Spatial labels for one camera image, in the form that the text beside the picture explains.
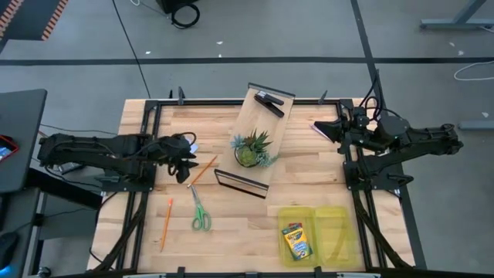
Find wooden shelf riser black frame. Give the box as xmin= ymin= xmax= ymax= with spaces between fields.
xmin=214 ymin=82 xmax=296 ymax=200

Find black equipment box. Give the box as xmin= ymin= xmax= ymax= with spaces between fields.
xmin=156 ymin=0 xmax=200 ymax=15

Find white floor cable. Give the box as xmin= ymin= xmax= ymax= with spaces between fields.
xmin=453 ymin=59 xmax=494 ymax=82

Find black stapler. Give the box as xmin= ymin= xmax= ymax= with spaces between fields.
xmin=253 ymin=90 xmax=286 ymax=119

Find black power adapter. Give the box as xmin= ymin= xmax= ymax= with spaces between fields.
xmin=57 ymin=161 xmax=84 ymax=175

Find dark grey desk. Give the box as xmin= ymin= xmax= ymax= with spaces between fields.
xmin=0 ymin=88 xmax=48 ymax=194

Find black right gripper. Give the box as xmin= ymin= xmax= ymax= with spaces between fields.
xmin=314 ymin=108 xmax=371 ymax=154

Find orange black striped mat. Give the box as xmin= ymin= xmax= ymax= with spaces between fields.
xmin=0 ymin=0 xmax=70 ymax=42

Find grey metal floor foot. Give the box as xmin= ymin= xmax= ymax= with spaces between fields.
xmin=458 ymin=120 xmax=494 ymax=131

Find translucent yellow pencil box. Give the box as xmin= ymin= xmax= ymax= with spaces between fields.
xmin=277 ymin=205 xmax=358 ymax=269

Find black coiled floor cable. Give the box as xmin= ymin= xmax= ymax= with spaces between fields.
xmin=169 ymin=2 xmax=201 ymax=30

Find red device on desk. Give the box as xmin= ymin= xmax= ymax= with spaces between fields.
xmin=0 ymin=134 xmax=19 ymax=163

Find black metal table frame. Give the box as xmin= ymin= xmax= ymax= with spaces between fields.
xmin=86 ymin=87 xmax=428 ymax=278

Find orange pencil with orange eraser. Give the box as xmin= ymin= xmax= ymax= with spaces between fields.
xmin=160 ymin=198 xmax=174 ymax=253

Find silver pen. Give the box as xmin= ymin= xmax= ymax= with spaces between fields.
xmin=310 ymin=123 xmax=329 ymax=141

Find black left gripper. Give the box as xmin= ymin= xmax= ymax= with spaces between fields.
xmin=154 ymin=133 xmax=200 ymax=185

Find yellow green crayon box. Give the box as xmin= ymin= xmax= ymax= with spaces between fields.
xmin=281 ymin=222 xmax=314 ymax=262

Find green handled scissors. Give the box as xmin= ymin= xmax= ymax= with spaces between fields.
xmin=191 ymin=185 xmax=213 ymax=232

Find grey metal table leg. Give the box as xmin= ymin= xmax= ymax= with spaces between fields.
xmin=419 ymin=0 xmax=494 ymax=31

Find succulent plant in black pot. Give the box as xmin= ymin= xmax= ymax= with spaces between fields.
xmin=230 ymin=129 xmax=281 ymax=169

